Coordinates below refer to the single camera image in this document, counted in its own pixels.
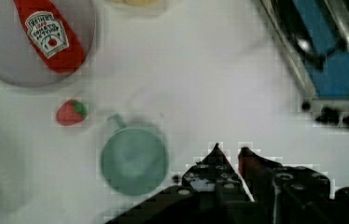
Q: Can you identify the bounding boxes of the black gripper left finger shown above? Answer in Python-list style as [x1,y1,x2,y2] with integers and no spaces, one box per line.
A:
[181,143,244,203]

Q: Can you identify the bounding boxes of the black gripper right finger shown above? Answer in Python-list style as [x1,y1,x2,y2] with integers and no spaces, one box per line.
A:
[238,147,330,202]

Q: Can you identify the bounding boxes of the black toaster oven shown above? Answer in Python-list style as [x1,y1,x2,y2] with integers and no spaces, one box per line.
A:
[254,0,349,129]

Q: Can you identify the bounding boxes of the green cup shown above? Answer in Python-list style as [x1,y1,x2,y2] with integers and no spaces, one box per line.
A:
[100,114,169,196]

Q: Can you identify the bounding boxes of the red toy strawberry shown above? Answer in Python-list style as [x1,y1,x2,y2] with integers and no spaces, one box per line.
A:
[56,99,88,126]

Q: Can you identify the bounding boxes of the red ketchup bottle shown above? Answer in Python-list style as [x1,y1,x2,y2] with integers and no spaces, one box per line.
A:
[13,0,86,74]

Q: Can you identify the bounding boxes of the grey round plate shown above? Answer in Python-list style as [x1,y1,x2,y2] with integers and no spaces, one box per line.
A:
[0,0,96,88]

